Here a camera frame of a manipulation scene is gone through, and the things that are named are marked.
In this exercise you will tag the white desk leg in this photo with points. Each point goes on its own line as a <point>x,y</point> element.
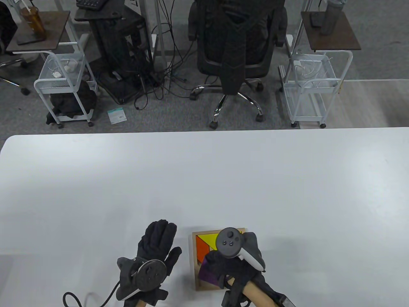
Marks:
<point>159,38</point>

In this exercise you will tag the black bag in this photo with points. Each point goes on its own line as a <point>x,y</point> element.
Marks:
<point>68,104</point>

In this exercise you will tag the grey bottle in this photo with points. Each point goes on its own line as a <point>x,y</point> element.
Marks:
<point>330,17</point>

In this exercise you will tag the black jacket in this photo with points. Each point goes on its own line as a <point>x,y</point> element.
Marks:
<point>235,57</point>

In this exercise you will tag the white and green packet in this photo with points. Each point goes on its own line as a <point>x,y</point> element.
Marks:
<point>116,115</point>

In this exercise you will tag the orange parallelogram tangram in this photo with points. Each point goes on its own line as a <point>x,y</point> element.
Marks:
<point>202,251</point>

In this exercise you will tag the yellow triangle tangram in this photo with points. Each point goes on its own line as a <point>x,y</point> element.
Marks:
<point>209,241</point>

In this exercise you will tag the person's left hand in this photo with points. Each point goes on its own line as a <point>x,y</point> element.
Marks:
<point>156,240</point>

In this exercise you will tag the black and white controller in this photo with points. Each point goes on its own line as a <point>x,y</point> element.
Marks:
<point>228,243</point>
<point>150,275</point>

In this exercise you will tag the white charger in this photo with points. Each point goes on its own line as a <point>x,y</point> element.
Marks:
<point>70,66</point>

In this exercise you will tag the brown side table top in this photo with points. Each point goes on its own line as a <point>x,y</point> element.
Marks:
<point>54,28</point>
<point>345,35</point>

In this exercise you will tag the black computer stand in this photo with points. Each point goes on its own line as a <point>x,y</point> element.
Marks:
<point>111,48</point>

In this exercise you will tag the purple triangle tangram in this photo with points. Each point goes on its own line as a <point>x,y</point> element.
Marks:
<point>207,275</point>

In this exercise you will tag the amber drink cup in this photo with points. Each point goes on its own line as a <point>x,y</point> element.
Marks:
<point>33,22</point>

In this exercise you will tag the black phone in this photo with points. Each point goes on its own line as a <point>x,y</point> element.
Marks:
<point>316,19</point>

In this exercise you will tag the wooden square tangram tray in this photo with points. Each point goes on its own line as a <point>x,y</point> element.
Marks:
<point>204,286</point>

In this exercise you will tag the black keyboard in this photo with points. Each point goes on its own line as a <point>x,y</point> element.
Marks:
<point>91,3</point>

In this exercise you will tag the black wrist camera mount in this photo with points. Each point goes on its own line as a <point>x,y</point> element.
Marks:
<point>158,295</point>
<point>231,297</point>

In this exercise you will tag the person's right hand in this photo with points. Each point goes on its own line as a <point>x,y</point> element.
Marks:
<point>230,268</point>

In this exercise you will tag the black office chair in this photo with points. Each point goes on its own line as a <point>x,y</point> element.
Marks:
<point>211,48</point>

